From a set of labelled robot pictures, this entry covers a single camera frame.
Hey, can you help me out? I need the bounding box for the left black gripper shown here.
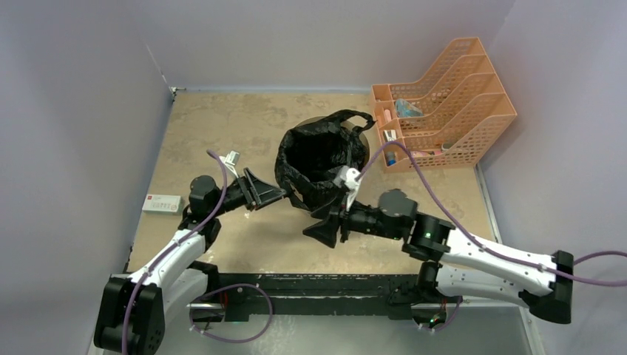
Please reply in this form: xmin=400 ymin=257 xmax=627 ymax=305
xmin=209 ymin=168 xmax=285 ymax=218

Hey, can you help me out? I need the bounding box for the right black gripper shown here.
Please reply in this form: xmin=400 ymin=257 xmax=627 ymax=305
xmin=304 ymin=188 xmax=404 ymax=249

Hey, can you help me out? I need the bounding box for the black plastic trash bag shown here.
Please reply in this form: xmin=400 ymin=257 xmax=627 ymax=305
xmin=274 ymin=109 xmax=375 ymax=212

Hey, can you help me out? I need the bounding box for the beige round trash bin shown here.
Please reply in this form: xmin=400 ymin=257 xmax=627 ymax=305
xmin=285 ymin=110 xmax=374 ymax=172

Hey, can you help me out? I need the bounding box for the orange plastic file organizer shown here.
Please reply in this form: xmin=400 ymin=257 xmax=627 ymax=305
xmin=369 ymin=37 xmax=517 ymax=169

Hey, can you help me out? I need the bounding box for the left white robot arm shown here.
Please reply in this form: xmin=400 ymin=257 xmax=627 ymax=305
xmin=93 ymin=169 xmax=287 ymax=354

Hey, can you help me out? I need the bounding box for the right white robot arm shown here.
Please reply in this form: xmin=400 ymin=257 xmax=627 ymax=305
xmin=302 ymin=189 xmax=574 ymax=324

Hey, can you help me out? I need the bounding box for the blue small bottle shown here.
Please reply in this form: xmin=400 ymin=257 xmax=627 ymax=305
xmin=384 ymin=151 xmax=396 ymax=166

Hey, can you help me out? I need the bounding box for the white small box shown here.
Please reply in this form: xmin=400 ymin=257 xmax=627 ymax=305
xmin=142 ymin=194 xmax=183 ymax=214

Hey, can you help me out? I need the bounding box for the white stapler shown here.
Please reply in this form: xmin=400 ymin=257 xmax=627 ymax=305
xmin=382 ymin=129 xmax=398 ymax=142

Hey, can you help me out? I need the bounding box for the pink small item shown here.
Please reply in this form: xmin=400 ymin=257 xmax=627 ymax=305
xmin=384 ymin=109 xmax=392 ymax=123

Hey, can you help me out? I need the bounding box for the teal packet in organizer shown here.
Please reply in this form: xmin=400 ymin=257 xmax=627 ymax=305
xmin=395 ymin=98 xmax=424 ymax=118

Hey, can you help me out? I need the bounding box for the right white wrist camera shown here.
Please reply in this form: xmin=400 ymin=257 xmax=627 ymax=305
xmin=333 ymin=166 xmax=362 ymax=212

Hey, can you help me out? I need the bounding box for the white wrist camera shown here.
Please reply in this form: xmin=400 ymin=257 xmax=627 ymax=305
xmin=220 ymin=150 xmax=240 ymax=179
xmin=333 ymin=166 xmax=362 ymax=212

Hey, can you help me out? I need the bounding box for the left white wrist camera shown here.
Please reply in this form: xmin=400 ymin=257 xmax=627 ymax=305
xmin=220 ymin=150 xmax=240 ymax=179

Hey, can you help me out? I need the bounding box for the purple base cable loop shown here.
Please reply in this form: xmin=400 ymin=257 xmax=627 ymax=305
xmin=189 ymin=283 xmax=274 ymax=345

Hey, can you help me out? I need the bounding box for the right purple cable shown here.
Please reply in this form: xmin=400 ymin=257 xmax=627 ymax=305
xmin=359 ymin=141 xmax=627 ymax=288

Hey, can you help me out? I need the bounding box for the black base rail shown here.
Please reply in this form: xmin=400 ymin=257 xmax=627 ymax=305
xmin=186 ymin=273 xmax=464 ymax=322

